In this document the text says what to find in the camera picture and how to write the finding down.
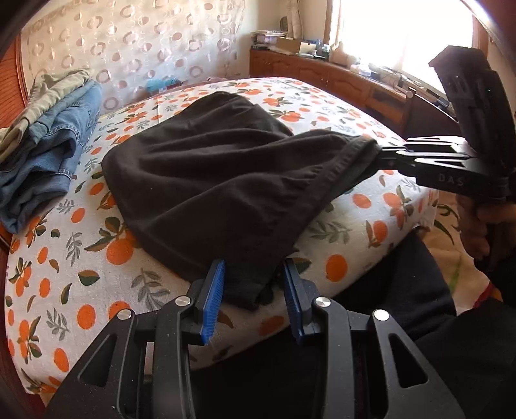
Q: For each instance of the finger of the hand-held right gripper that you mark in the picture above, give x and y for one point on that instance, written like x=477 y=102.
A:
x=435 y=146
x=439 y=171

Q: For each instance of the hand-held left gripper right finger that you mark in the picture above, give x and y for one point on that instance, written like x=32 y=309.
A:
x=292 y=306

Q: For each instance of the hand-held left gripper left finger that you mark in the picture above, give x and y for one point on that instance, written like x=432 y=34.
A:
x=213 y=300

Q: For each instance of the black pants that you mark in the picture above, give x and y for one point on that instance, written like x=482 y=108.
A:
x=201 y=169

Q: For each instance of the folded khaki pants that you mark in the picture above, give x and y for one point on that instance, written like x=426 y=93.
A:
x=48 y=88

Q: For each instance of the person's right hand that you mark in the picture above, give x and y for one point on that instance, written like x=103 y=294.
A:
x=473 y=225

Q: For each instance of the floral blanket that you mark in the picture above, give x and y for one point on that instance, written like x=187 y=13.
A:
x=447 y=225

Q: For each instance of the bright window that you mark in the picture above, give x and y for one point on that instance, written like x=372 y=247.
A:
x=403 y=32

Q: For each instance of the person's black clothed legs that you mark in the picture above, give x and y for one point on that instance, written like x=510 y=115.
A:
x=423 y=282

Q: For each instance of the pile of small clutter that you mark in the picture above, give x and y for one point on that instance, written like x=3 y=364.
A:
x=346 y=58

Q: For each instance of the wooden cabinet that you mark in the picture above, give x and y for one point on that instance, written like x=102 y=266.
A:
x=322 y=76

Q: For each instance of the bed with orange print sheet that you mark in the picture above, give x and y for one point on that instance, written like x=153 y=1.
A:
x=80 y=258

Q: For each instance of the cardboard box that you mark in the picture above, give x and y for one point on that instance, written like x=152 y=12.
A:
x=287 y=44

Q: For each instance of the gathered white curtain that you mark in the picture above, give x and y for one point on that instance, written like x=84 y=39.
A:
x=293 y=18

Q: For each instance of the folded blue jeans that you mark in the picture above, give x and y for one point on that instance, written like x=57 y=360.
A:
x=48 y=161

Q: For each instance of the small blue object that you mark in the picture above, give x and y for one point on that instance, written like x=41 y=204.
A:
x=161 y=84

